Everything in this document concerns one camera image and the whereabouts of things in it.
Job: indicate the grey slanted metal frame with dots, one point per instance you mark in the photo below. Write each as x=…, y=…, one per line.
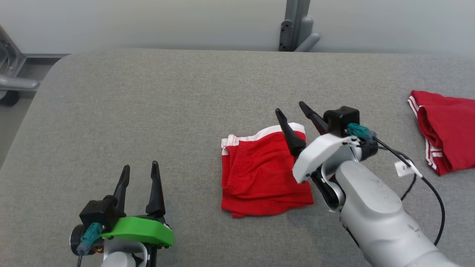
x=11, y=70

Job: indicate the teal left camera connector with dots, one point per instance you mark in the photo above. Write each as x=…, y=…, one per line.
x=91, y=237

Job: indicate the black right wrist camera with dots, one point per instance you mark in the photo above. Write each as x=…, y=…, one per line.
x=341, y=118

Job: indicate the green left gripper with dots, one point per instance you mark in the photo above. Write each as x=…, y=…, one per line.
x=141, y=230

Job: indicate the red jersey with white sleeves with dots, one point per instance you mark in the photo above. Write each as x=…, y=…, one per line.
x=449, y=126

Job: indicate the grey metal frame post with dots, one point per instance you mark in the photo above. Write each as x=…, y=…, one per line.
x=295, y=22

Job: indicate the teal right camera connector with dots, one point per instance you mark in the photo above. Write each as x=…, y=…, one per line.
x=360, y=130

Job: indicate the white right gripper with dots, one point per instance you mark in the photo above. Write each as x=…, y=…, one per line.
x=319, y=154

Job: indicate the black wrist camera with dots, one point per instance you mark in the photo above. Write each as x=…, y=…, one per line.
x=98, y=211
x=341, y=118

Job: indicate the red Bulls 23 jersey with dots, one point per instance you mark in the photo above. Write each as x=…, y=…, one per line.
x=259, y=174

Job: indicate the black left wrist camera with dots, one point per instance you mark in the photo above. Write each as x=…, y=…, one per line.
x=98, y=211

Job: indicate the teal camera connector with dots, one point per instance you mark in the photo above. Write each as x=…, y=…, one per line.
x=91, y=237
x=360, y=130

